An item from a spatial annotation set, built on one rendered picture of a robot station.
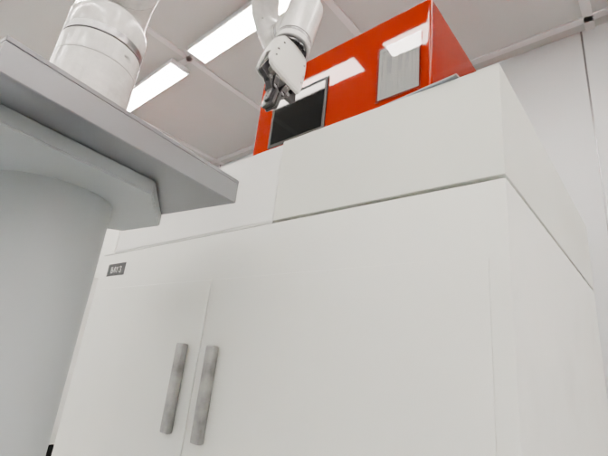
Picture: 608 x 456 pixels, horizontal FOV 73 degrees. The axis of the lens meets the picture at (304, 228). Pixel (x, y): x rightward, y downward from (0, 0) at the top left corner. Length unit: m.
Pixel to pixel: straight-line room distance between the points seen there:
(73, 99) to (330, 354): 0.40
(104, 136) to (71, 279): 0.20
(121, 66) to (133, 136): 0.24
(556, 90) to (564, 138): 0.35
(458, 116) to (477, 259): 0.18
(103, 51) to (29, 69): 0.27
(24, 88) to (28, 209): 0.19
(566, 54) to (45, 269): 3.08
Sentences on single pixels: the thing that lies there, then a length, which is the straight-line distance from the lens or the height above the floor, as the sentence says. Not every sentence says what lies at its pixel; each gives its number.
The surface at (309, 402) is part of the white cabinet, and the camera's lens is 0.55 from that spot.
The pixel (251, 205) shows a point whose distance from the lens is 0.72.
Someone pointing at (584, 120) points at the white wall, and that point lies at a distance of 2.96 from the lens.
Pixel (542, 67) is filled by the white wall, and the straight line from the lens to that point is 3.24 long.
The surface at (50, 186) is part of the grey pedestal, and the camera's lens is 0.62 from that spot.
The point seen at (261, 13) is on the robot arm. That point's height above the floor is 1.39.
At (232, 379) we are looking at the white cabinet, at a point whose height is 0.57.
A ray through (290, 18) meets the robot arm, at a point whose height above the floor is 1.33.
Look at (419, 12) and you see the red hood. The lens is 1.62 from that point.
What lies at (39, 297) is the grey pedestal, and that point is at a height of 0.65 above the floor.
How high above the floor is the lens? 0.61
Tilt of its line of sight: 18 degrees up
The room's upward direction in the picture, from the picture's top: 6 degrees clockwise
